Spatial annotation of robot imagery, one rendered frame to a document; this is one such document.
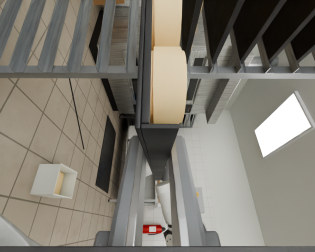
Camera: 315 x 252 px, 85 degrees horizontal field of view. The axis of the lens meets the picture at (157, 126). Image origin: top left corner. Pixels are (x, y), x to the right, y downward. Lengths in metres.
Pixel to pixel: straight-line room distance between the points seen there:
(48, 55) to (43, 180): 1.00
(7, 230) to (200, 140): 4.47
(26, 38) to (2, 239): 0.63
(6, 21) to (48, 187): 1.01
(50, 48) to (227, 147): 4.48
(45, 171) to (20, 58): 0.94
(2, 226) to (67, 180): 1.38
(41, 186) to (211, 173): 3.63
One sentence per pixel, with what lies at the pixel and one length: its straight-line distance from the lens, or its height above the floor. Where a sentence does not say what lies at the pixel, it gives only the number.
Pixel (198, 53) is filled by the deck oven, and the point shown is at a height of 1.40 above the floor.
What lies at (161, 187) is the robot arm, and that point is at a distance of 0.61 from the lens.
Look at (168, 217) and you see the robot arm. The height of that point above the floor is 0.91.
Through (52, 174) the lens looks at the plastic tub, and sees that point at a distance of 1.49.
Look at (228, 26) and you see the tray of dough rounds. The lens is 0.53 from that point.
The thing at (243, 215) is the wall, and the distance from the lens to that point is 4.49.
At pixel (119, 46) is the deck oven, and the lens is 2.41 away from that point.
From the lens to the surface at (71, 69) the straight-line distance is 0.65.
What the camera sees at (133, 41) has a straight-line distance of 0.67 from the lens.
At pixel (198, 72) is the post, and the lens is 0.60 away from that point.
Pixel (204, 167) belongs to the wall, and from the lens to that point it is 4.42.
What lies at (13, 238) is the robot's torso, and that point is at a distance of 0.37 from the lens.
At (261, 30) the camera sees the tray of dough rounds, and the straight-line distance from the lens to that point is 0.57.
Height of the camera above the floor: 0.86
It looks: level
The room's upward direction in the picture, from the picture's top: 90 degrees clockwise
